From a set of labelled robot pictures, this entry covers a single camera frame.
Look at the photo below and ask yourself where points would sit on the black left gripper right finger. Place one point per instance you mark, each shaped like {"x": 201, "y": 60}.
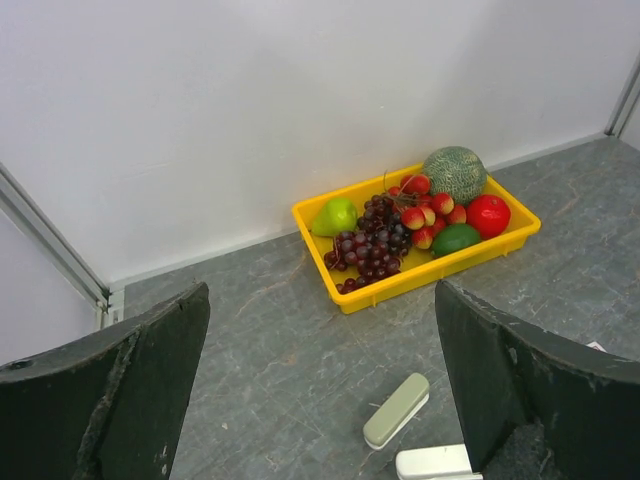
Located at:
{"x": 506, "y": 374}

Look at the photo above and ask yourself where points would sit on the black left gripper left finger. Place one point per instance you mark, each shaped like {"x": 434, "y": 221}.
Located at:
{"x": 110, "y": 405}

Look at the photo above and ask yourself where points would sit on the green white stapler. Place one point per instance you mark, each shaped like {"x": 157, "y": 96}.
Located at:
{"x": 396, "y": 411}

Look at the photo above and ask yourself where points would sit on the red white staple box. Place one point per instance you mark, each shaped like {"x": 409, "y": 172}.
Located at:
{"x": 595, "y": 345}

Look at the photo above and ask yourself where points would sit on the white rectangular case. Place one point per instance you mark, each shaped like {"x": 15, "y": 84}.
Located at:
{"x": 448, "y": 462}

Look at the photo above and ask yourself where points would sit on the yellow plastic tray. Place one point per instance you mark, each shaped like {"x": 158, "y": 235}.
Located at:
{"x": 419, "y": 267}

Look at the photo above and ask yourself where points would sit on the green lime fruit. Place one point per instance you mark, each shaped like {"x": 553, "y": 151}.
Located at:
{"x": 454, "y": 238}

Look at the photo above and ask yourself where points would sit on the red strawberry cluster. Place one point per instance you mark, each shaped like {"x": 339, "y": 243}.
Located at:
{"x": 422, "y": 214}

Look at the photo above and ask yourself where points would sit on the dark purple grape bunch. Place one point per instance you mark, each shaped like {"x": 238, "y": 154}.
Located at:
{"x": 373, "y": 251}

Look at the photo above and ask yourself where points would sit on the green netted melon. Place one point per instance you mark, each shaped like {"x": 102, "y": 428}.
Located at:
{"x": 457, "y": 171}

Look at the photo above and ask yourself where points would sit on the green pear fruit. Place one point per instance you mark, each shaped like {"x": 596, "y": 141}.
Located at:
{"x": 337, "y": 215}

